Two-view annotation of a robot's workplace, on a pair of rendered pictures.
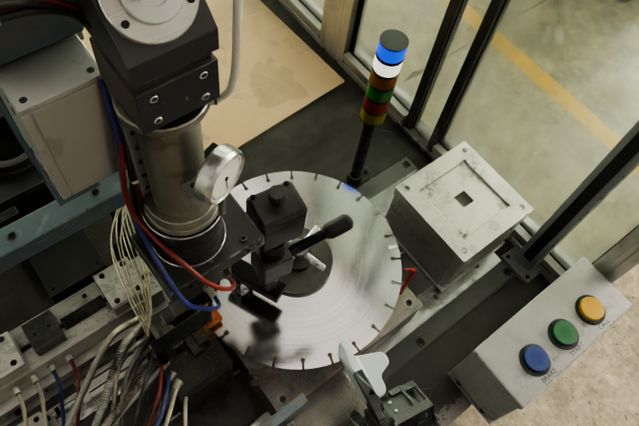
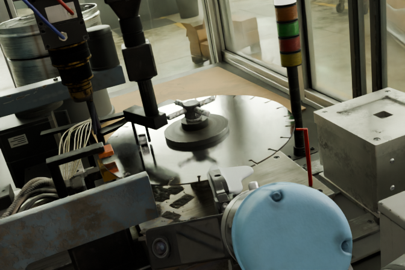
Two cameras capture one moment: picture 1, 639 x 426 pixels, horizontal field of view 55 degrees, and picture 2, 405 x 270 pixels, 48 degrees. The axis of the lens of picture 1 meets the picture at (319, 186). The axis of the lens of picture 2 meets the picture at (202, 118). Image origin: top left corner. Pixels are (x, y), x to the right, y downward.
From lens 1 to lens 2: 70 cm
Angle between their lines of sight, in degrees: 43
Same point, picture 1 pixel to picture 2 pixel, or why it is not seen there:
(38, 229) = (8, 93)
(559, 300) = not seen: outside the picture
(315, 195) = (229, 103)
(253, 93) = not seen: hidden behind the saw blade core
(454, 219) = (369, 125)
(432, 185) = (351, 110)
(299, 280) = (190, 135)
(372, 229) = (272, 114)
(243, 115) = not seen: hidden behind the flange
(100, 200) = (55, 81)
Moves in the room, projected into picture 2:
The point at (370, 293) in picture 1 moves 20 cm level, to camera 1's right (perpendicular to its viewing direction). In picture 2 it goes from (256, 143) to (397, 153)
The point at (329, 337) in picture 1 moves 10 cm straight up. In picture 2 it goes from (204, 166) to (191, 103)
